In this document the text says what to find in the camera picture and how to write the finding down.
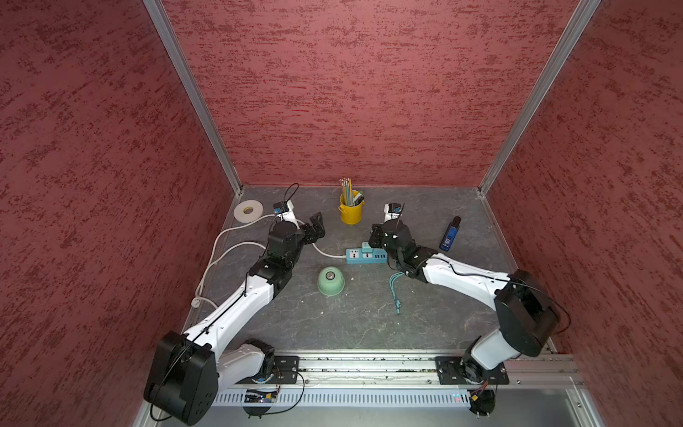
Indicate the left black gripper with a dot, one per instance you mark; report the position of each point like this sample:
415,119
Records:
317,226

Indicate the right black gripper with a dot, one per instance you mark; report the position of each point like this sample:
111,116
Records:
377,231

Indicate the teal usb charger cube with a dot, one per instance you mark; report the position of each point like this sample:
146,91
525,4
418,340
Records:
367,246

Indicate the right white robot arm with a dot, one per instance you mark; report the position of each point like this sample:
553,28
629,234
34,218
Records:
527,317

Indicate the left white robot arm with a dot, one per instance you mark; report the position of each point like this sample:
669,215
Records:
189,369

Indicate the teal power strip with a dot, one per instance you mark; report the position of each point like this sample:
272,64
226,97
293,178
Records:
362,256

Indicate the yellow metal bucket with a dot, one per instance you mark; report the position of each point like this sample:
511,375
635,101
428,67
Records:
351,214

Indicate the black marker in bucket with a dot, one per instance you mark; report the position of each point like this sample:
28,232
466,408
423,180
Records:
358,198

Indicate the pencils bundle in bucket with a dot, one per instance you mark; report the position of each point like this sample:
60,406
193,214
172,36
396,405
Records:
347,191

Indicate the white tape roll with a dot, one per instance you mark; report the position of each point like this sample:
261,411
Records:
248,211

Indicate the blue black handheld device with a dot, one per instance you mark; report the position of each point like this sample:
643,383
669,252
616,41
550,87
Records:
450,234

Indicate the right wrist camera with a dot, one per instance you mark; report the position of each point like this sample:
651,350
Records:
392,211

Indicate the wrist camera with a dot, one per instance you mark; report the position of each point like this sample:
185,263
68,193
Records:
392,211
283,212

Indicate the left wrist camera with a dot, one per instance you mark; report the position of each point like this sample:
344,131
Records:
283,212

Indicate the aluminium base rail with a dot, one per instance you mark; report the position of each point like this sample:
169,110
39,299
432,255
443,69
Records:
373,379

